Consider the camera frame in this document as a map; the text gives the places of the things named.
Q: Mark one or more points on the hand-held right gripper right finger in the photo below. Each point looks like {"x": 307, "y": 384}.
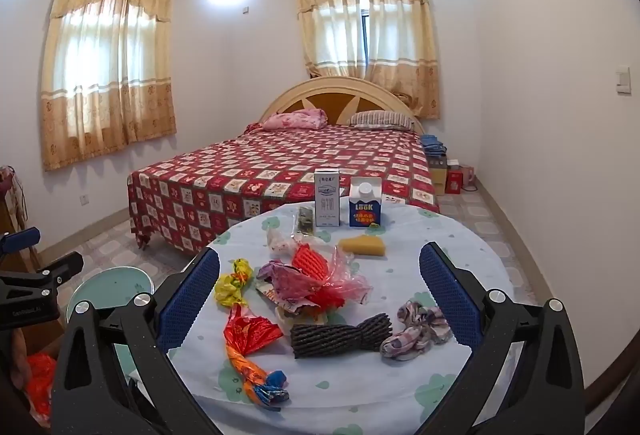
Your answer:
{"x": 450, "y": 300}

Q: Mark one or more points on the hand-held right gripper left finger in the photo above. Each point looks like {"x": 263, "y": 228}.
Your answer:
{"x": 192, "y": 295}

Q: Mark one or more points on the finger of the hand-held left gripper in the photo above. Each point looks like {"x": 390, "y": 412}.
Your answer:
{"x": 20, "y": 239}
{"x": 65, "y": 265}

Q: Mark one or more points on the clear plastic bag red print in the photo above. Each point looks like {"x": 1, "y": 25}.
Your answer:
{"x": 352, "y": 282}

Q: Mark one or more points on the yellow sponge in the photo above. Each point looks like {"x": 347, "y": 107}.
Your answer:
{"x": 362, "y": 246}

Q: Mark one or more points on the red foam fruit net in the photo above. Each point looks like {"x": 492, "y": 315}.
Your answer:
{"x": 310, "y": 262}

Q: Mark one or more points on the brown wooden cabinet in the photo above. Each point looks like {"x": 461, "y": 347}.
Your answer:
{"x": 12, "y": 215}

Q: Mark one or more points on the open cardboard box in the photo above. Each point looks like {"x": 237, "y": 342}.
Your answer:
{"x": 45, "y": 335}

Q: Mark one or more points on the yellow crumpled wrapper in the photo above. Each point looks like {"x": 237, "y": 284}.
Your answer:
{"x": 232, "y": 287}

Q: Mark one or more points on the purple white crumpled cloth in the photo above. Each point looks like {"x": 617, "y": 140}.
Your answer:
{"x": 415, "y": 332}

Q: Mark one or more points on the red orange foil wrapper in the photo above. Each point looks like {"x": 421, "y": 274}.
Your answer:
{"x": 250, "y": 332}

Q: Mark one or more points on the orange plastic bag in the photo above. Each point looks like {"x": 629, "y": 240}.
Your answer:
{"x": 42, "y": 380}

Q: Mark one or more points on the purple pink wrapper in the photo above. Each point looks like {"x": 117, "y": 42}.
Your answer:
{"x": 280, "y": 277}

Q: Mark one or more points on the white pink crumpled wrapper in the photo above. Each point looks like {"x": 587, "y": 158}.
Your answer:
{"x": 280, "y": 245}

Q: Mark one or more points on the small cardboard box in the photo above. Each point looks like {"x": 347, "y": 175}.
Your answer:
{"x": 439, "y": 177}

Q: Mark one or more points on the blue white milk carton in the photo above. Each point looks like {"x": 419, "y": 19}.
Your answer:
{"x": 365, "y": 210}

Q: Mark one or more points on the dark small packet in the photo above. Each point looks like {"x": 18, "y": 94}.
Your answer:
{"x": 305, "y": 221}

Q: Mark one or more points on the blue packets pile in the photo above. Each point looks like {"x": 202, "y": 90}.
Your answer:
{"x": 430, "y": 145}

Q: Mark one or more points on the grey white tall carton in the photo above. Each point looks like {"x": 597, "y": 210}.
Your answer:
{"x": 327, "y": 200}

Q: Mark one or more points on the bed with red quilt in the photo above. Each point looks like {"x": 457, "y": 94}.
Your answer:
{"x": 300, "y": 165}

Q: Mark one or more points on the wide beige curtain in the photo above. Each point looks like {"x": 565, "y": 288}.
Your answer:
{"x": 100, "y": 65}

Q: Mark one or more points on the striped pillow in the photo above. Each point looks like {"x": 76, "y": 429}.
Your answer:
{"x": 380, "y": 119}

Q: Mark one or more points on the pink pillow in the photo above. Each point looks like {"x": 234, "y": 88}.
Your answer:
{"x": 295, "y": 120}

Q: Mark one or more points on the beige wooden headboard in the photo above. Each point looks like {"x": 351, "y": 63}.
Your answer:
{"x": 330, "y": 102}

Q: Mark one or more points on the beige curtain with window gap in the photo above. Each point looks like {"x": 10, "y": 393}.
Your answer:
{"x": 400, "y": 40}

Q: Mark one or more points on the white wall light switch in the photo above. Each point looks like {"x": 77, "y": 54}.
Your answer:
{"x": 623, "y": 80}

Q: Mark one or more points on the window frame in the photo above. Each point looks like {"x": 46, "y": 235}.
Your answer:
{"x": 365, "y": 15}

